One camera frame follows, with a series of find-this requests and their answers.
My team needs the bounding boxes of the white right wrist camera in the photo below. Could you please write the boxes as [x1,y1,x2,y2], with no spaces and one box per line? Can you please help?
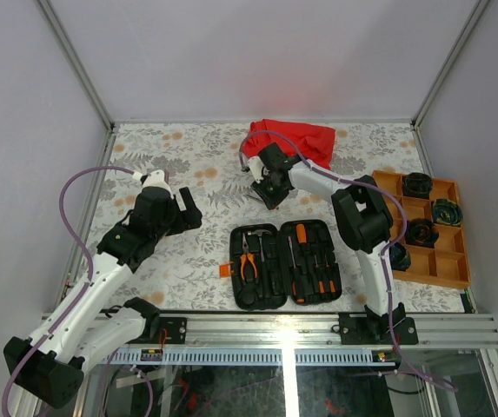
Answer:
[242,156,269,183]

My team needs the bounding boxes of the black orange large screwdriver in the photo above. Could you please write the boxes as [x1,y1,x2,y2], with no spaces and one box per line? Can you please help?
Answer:
[288,235,306,304]

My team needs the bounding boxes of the small orange black screwdriver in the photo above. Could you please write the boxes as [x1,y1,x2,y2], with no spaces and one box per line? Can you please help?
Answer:
[314,255,325,297]

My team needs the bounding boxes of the orange handled pliers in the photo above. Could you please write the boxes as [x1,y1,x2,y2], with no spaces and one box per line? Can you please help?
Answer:
[240,234,258,282]

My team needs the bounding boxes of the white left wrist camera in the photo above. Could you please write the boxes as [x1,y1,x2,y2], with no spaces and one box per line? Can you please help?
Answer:
[132,169,172,195]

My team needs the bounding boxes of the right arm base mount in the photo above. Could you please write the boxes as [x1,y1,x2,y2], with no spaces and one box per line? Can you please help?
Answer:
[338,310,419,346]

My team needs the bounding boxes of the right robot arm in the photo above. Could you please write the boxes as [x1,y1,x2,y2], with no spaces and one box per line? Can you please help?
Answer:
[240,142,405,343]

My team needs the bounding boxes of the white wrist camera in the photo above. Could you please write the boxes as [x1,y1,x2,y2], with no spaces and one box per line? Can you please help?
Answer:
[132,169,172,195]
[242,156,269,183]

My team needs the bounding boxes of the black plastic tool case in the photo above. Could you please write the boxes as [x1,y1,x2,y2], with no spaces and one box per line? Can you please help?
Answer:
[227,219,342,311]

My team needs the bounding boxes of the orange handled small saw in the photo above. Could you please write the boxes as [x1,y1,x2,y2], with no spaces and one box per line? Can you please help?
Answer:
[245,194,279,210]

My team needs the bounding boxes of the orange case latch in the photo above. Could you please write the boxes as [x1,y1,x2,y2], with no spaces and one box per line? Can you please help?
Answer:
[219,262,233,278]

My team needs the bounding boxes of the chrome claw hammer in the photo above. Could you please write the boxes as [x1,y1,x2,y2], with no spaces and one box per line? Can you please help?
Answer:
[247,228,273,262]

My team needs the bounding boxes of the orange wooden divided tray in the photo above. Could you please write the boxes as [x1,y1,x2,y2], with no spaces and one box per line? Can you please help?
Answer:
[373,170,471,289]

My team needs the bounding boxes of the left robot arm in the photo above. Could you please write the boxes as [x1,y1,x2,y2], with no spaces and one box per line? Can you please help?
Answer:
[3,187,202,409]

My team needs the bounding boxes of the orange handled precision screwdriver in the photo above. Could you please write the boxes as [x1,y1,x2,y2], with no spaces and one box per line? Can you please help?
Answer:
[324,261,336,294]

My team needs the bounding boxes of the red cloth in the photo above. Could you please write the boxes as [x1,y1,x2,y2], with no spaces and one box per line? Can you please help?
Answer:
[242,119,335,169]

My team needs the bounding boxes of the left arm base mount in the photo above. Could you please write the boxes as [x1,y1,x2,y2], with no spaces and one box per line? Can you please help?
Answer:
[127,316,188,347]

